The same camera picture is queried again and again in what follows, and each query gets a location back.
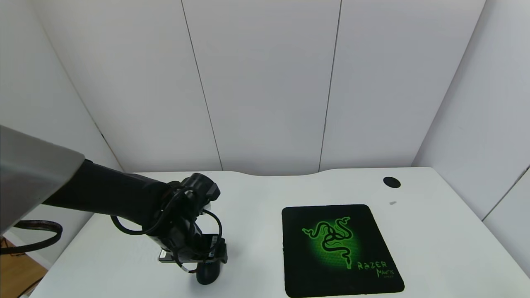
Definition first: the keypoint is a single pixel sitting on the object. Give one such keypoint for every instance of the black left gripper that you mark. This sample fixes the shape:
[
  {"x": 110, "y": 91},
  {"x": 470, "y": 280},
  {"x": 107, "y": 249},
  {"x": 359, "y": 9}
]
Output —
[{"x": 205, "y": 248}]

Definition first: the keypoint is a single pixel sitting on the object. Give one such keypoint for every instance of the black Philips computer mouse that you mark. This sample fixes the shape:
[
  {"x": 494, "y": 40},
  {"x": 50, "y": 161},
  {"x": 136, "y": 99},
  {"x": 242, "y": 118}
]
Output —
[{"x": 208, "y": 275}]

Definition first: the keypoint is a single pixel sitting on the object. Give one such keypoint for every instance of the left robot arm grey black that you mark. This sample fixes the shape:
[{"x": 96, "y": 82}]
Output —
[{"x": 103, "y": 192}]

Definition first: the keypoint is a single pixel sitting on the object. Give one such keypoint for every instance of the black green Razer mouse pad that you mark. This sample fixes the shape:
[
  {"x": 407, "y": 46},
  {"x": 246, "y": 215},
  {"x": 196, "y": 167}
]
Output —
[{"x": 372, "y": 285}]

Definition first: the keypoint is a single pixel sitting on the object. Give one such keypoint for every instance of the black round table grommet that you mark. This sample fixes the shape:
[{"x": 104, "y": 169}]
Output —
[{"x": 391, "y": 182}]

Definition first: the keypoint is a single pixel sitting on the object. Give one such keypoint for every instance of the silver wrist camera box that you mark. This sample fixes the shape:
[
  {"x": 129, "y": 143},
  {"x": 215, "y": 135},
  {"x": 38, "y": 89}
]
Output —
[{"x": 166, "y": 257}]

